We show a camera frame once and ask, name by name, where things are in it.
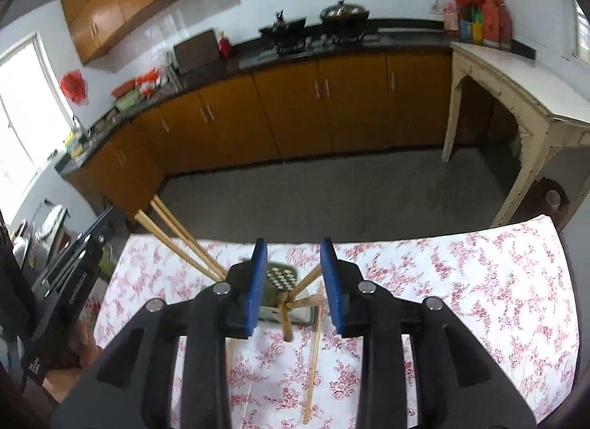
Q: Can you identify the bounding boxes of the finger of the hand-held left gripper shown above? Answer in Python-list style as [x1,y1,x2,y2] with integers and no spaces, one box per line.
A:
[30,205,117,294]

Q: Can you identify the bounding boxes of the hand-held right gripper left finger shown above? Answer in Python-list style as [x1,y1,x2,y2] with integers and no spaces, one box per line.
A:
[51,238,269,429]

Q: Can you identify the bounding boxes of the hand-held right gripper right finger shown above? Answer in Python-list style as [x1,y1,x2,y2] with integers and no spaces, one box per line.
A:
[319,237,538,429]

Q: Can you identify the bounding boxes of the metal utensil holder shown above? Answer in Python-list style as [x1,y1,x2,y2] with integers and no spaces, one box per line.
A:
[251,259,321,326]

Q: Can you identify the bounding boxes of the wooden spatula handle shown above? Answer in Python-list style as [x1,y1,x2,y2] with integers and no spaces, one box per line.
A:
[280,304,294,343]

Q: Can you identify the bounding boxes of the person's left hand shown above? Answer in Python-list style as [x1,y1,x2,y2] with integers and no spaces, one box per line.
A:
[44,321,101,405]

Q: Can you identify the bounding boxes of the yellow bottle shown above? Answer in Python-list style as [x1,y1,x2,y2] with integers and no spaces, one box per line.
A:
[65,131,86,156]

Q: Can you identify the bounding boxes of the large bright window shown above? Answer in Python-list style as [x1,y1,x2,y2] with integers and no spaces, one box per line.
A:
[0,32,75,227]

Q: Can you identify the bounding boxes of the floral tablecloth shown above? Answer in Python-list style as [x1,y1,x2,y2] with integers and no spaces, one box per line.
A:
[92,214,582,429]

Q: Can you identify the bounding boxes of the red plastic bag on hook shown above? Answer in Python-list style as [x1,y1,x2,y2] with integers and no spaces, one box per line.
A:
[60,69,90,105]

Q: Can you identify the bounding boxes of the red and white bag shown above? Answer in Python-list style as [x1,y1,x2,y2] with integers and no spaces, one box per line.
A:
[136,68,162,89]

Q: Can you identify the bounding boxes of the orange base cabinets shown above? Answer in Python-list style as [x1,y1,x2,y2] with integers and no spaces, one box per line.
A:
[65,48,455,227]

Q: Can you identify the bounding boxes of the brown cutting board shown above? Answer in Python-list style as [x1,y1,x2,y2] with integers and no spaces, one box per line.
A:
[173,29,220,75]

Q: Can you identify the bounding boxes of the black kitchen countertop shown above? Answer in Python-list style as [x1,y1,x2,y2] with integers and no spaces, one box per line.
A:
[55,18,538,172]

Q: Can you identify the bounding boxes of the brown jar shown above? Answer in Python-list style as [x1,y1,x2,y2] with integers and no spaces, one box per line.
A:
[530,177,570,228]

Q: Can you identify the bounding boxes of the black gas stove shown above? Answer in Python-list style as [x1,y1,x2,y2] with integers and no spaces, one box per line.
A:
[258,28,379,57]

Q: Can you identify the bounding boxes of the dark wok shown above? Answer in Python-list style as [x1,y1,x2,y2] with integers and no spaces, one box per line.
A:
[319,0,371,24]

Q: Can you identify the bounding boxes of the worn white table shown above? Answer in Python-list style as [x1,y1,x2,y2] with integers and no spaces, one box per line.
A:
[442,41,590,229]

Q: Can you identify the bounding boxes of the pink packet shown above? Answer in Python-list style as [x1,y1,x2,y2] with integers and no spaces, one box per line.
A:
[443,1,461,34]

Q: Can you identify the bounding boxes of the green and yellow packets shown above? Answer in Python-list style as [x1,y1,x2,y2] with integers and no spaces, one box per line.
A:
[460,5,485,43]

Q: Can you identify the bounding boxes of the red packets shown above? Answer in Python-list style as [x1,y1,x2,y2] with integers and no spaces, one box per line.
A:
[482,0,513,47]

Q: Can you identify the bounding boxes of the barred window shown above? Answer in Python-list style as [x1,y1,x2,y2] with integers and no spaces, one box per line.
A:
[572,0,590,62]

